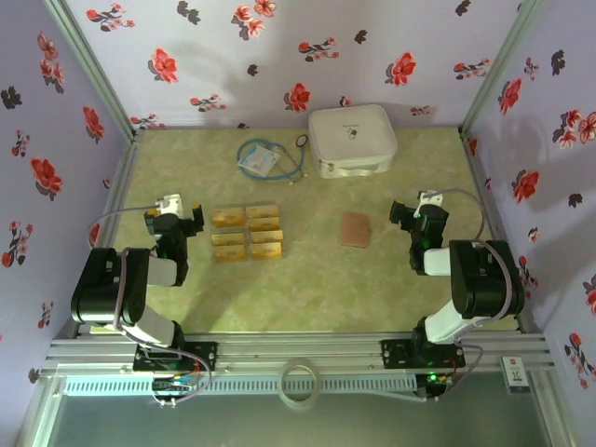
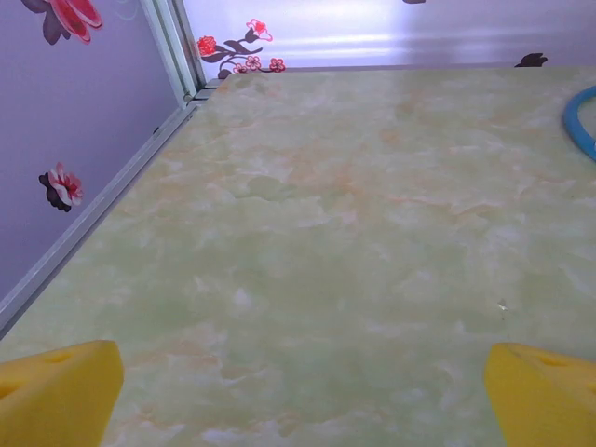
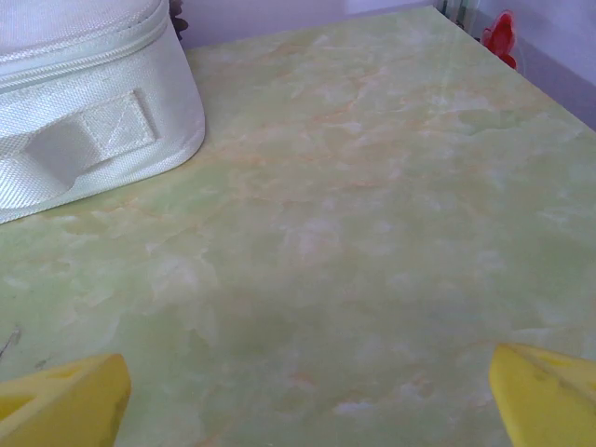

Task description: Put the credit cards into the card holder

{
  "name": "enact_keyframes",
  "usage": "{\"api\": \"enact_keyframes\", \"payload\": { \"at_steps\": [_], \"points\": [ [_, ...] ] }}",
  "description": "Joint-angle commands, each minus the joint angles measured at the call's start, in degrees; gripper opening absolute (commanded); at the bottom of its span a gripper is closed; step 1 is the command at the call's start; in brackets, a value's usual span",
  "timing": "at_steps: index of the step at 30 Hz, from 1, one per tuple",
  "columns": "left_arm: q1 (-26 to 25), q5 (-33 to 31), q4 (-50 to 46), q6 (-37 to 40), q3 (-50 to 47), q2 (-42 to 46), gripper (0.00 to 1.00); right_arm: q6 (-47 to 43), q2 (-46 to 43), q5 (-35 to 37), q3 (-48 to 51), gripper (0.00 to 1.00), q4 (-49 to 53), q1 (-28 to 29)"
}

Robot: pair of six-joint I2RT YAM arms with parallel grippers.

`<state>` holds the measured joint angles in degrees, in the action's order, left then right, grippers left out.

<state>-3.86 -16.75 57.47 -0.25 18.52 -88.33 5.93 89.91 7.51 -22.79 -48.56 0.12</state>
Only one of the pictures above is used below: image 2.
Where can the blue stethoscope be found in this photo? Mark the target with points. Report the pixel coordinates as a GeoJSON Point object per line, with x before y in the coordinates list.
{"type": "Point", "coordinates": [569, 122]}

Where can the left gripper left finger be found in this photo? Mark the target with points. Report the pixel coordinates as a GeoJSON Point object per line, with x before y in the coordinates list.
{"type": "Point", "coordinates": [56, 396]}

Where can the aluminium table side rail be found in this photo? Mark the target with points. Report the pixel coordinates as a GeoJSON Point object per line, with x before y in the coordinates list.
{"type": "Point", "coordinates": [93, 218]}

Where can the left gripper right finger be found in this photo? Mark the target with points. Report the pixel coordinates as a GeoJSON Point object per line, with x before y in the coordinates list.
{"type": "Point", "coordinates": [545, 400]}

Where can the aluminium frame corner post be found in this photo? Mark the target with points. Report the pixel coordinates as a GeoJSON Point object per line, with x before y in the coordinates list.
{"type": "Point", "coordinates": [177, 46]}

